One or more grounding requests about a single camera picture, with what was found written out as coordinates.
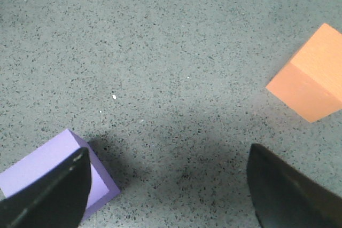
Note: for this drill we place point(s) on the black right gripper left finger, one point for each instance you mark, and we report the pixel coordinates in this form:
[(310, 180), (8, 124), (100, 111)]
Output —
[(58, 199)]

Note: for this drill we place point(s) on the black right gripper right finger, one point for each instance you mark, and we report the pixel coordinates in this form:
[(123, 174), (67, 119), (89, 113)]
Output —
[(284, 197)]

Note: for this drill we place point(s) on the purple cube at right edge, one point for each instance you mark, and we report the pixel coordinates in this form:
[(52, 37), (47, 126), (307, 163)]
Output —
[(46, 157)]

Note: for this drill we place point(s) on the orange foam cube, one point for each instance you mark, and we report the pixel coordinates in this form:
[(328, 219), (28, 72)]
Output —
[(310, 82)]

